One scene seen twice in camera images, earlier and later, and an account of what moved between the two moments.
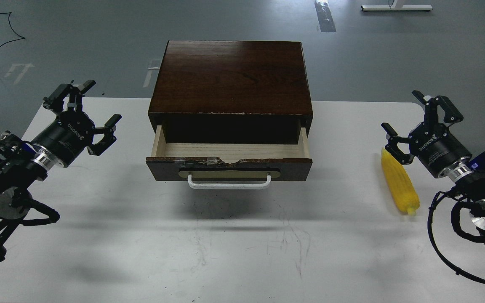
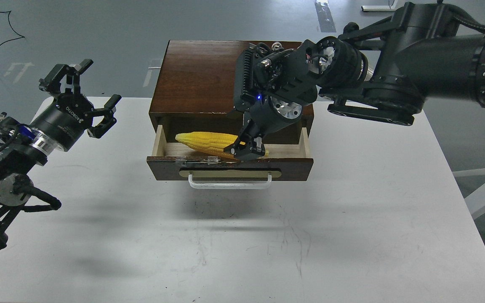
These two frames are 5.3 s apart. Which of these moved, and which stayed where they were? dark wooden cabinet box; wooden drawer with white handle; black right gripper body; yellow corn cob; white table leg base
Moved: black right gripper body; yellow corn cob
Stayed: wooden drawer with white handle; white table leg base; dark wooden cabinet box
